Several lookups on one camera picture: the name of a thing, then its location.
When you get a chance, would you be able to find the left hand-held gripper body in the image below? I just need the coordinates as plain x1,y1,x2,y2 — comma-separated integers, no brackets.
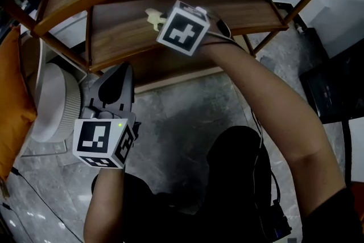
72,106,142,169

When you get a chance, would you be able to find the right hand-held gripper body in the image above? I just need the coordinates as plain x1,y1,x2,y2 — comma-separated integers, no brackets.
156,0,211,58

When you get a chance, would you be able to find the pale yellow cloth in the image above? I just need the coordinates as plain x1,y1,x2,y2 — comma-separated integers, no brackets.
144,7,167,32

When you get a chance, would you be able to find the person's left forearm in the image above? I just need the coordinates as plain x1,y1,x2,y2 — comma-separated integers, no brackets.
82,166,126,243

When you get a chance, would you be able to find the person's right forearm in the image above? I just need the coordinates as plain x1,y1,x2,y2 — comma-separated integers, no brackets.
198,39,348,219

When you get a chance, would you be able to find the black glass-door cabinet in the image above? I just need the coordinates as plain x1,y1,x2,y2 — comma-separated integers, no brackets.
298,27,364,125

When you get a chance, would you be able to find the white round chair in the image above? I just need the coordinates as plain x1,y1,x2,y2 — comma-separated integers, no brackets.
18,34,89,157

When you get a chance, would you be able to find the orange cushion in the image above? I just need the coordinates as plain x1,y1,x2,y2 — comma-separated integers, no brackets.
0,25,38,183

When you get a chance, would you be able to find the person's black clothing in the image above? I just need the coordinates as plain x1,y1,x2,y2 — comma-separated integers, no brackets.
90,125,364,243

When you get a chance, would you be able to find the black floor cable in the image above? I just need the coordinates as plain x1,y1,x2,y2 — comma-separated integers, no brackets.
2,166,85,243

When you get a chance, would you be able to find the right hand-held gripper cable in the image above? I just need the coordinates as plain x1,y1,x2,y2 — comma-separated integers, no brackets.
206,11,293,241

